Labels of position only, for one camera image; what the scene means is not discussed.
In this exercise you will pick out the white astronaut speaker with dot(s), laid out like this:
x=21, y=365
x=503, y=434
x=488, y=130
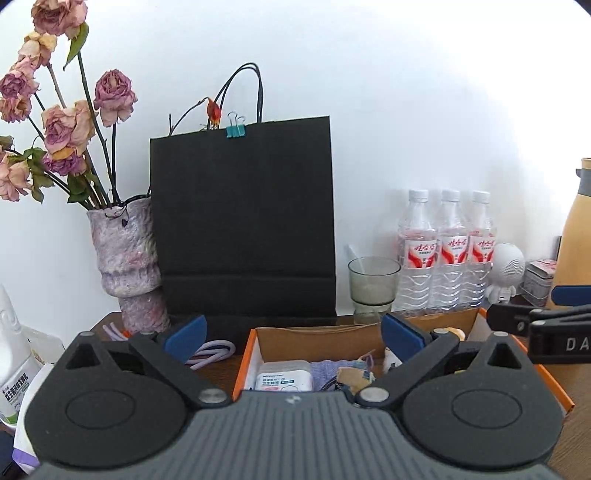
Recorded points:
x=507, y=265

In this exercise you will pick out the purple woven pouch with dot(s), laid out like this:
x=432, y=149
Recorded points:
x=325, y=374

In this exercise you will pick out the small metal tin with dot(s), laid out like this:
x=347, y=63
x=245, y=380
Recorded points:
x=538, y=281

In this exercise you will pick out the clear glass cup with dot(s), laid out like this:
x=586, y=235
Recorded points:
x=374, y=286

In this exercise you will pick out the white detergent jug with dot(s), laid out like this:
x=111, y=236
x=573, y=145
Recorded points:
x=23, y=364

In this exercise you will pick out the yellow thermos jug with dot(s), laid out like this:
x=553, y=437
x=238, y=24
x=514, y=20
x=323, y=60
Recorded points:
x=575, y=240

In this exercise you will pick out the water bottle with red label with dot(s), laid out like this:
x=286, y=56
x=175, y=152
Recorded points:
x=451, y=256
x=480, y=254
x=418, y=258

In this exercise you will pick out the teal binder clip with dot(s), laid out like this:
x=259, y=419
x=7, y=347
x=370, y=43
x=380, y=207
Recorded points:
x=235, y=130

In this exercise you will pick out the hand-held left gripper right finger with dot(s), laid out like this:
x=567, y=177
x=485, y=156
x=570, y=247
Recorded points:
x=401, y=336

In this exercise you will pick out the purple tissue pack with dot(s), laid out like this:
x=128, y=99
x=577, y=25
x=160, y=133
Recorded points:
x=27, y=415

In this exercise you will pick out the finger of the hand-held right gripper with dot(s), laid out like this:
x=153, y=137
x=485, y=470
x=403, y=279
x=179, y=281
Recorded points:
x=572, y=295
x=508, y=317

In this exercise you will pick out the red cardboard box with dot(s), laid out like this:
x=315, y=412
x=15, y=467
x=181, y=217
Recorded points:
x=300, y=341

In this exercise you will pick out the white and yellow plush sheep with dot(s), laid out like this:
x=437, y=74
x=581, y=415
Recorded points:
x=456, y=333

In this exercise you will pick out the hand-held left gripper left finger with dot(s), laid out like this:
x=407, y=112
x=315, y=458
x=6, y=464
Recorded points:
x=188, y=337

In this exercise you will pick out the black paper bag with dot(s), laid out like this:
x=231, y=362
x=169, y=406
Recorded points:
x=240, y=207

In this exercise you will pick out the mottled stone vase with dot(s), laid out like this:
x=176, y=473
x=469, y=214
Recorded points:
x=124, y=258

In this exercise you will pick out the dried pink roses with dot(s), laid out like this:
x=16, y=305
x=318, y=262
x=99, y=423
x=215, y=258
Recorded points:
x=60, y=129

